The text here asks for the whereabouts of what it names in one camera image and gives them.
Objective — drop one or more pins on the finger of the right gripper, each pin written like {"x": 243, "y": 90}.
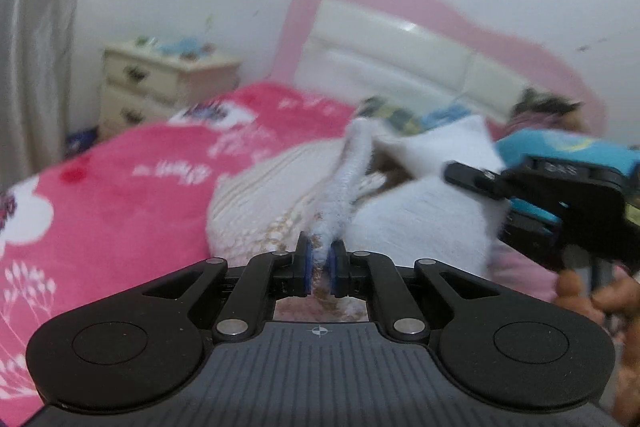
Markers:
{"x": 482, "y": 182}

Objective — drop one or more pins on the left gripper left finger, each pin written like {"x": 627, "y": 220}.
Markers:
{"x": 291, "y": 275}

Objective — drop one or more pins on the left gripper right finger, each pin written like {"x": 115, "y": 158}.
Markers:
{"x": 348, "y": 274}

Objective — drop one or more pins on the beige white houndstooth jacket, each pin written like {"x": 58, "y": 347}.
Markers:
{"x": 373, "y": 188}

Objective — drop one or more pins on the blue clothes pile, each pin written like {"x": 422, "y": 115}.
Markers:
{"x": 565, "y": 151}

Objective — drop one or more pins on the person's right hand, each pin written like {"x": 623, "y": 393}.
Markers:
{"x": 619, "y": 298}

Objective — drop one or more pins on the checked pillow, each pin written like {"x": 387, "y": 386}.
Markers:
{"x": 399, "y": 118}

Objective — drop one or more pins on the pink white bed headboard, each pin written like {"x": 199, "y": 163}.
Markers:
{"x": 423, "y": 54}

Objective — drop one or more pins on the pink floral bed blanket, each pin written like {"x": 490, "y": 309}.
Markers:
{"x": 133, "y": 208}

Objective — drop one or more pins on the cream bedside nightstand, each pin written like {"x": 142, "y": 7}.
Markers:
{"x": 145, "y": 80}

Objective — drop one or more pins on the grey curtain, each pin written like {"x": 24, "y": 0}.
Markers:
{"x": 37, "y": 39}

